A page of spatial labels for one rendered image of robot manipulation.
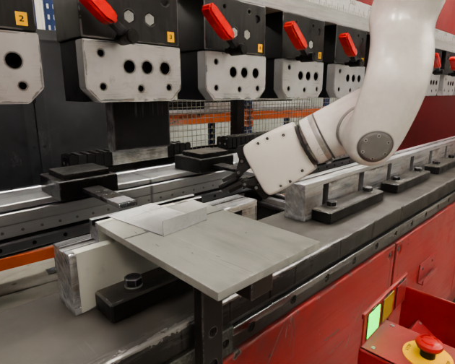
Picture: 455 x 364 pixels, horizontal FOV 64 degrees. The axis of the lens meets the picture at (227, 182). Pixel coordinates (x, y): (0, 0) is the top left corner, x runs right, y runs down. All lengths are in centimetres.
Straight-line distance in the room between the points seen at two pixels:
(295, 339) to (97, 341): 42
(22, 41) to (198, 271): 32
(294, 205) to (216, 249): 50
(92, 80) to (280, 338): 56
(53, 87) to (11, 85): 60
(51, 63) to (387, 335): 97
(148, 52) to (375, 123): 32
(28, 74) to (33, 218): 38
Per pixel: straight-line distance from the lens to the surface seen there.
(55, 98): 108
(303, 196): 91
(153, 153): 61
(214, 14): 59
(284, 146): 61
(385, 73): 51
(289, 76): 78
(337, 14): 95
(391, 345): 71
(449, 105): 254
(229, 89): 65
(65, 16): 56
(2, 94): 48
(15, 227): 80
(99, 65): 52
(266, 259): 43
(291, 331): 79
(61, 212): 82
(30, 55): 49
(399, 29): 55
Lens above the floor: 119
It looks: 14 degrees down
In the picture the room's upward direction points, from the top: straight up
